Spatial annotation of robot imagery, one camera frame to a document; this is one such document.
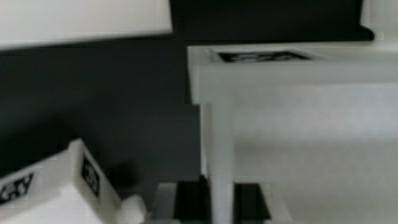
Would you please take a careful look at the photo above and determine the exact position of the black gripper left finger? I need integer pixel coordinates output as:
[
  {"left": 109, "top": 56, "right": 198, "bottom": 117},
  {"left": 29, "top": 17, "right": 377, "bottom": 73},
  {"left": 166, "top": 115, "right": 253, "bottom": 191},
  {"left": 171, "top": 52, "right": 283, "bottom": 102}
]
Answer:
[{"left": 173, "top": 176, "right": 212, "bottom": 224}]

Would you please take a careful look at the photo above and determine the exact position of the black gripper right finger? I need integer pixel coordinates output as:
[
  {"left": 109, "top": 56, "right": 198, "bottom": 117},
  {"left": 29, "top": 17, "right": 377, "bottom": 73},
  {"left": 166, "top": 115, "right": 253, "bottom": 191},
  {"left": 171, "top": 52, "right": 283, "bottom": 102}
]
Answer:
[{"left": 233, "top": 183, "right": 273, "bottom": 224}]

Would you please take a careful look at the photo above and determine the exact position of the white drawer with knob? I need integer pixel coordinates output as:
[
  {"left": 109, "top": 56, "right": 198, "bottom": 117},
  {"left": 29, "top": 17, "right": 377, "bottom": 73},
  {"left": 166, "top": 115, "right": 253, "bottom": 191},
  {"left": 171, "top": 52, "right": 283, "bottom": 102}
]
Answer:
[{"left": 0, "top": 139, "right": 146, "bottom": 224}]

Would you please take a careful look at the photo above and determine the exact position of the white drawer cabinet box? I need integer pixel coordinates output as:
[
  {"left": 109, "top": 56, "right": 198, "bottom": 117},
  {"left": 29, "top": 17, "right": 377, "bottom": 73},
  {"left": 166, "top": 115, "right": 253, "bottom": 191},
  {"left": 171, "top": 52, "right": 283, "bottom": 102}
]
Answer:
[{"left": 189, "top": 41, "right": 398, "bottom": 224}]

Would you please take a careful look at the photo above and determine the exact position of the white front fence bar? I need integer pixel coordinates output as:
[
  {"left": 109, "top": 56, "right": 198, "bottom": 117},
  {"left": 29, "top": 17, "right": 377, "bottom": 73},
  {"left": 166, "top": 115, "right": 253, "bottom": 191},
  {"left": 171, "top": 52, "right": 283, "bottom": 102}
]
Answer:
[{"left": 0, "top": 0, "right": 173, "bottom": 51}]

